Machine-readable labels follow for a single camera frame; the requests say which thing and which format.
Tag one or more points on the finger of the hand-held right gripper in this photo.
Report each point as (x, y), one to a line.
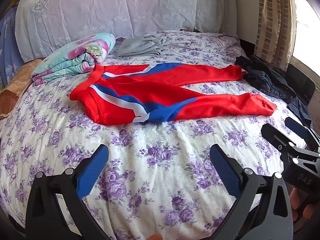
(295, 127)
(271, 133)

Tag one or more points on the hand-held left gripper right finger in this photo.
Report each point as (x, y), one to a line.
(225, 172)

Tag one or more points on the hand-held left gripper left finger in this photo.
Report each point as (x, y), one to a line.
(91, 172)

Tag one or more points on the red pants with blue stripes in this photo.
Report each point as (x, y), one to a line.
(155, 92)

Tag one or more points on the person's right hand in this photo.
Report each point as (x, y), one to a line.
(297, 200)

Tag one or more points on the person's left hand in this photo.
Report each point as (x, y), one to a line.
(153, 237)

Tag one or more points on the black garment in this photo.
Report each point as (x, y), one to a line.
(297, 105)

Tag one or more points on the dark blue jeans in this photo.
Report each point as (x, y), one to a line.
(267, 80)

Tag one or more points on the purple floral bedsheet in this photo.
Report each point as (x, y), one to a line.
(160, 155)

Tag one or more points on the window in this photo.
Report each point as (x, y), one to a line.
(307, 30)

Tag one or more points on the beige checkered curtain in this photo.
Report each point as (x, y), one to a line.
(272, 17)

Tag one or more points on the folded teal floral blanket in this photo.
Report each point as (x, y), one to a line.
(75, 57)

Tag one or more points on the grey garment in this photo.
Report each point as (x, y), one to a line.
(140, 46)

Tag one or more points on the blue patterned cloth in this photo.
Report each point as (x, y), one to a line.
(10, 42)

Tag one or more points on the white lace cover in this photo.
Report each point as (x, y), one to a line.
(112, 5)

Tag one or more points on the black bed frame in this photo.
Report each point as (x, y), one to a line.
(302, 82)

